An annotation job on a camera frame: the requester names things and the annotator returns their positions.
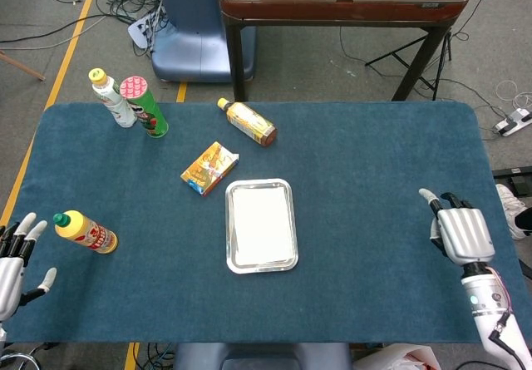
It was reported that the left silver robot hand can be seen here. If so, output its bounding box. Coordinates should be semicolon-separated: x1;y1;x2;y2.
0;211;57;322

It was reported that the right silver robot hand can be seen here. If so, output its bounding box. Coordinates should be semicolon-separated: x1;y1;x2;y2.
418;187;496;268

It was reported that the white paper sheet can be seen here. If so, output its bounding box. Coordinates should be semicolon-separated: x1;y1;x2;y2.
231;186;293;264

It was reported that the silver metal tray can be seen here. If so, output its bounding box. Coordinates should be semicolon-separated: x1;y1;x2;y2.
224;178;299;274

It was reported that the white sneaker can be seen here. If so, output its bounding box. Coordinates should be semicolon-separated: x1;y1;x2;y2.
495;183;532;241

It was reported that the black sock ankle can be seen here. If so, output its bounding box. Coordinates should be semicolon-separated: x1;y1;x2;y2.
514;207;532;232

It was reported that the black floor equipment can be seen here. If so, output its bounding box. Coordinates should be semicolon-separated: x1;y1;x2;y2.
491;165;532;197

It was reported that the yellow bottle green cap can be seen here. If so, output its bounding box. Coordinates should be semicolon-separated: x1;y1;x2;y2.
52;210;120;255

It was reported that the blue table mat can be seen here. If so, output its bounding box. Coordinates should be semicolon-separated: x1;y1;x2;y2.
0;101;525;344

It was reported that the white grey power strip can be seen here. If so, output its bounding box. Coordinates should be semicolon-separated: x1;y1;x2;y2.
493;107;532;137

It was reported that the white plastic bag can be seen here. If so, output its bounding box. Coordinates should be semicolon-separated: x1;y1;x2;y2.
352;343;441;370

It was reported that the black tripod stand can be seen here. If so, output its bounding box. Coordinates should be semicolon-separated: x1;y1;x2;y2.
364;0;487;101

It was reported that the white bottle yellow cap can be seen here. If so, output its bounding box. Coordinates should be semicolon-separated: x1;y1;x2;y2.
88;67;138;129

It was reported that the wooden stick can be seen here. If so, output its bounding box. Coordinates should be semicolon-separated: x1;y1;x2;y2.
0;50;46;82

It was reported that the green chips can pink lid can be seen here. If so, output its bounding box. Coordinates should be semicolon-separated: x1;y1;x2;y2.
119;76;170;139

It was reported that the yellow snack box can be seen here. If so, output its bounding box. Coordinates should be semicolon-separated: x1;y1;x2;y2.
180;141;240;198

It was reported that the grey blue robot chassis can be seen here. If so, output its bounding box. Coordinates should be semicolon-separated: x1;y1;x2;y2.
173;342;352;370

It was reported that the brown tea bottle yellow cap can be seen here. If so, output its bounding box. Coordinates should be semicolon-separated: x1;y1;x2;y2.
216;97;278;148

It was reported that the brown mahjong table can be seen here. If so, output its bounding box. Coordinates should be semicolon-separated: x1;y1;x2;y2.
219;0;470;102

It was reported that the white power strip with plugs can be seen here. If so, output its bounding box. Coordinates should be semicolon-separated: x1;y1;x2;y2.
127;12;161;51

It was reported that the blue grey machine base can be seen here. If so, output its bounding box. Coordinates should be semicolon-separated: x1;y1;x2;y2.
150;0;257;83

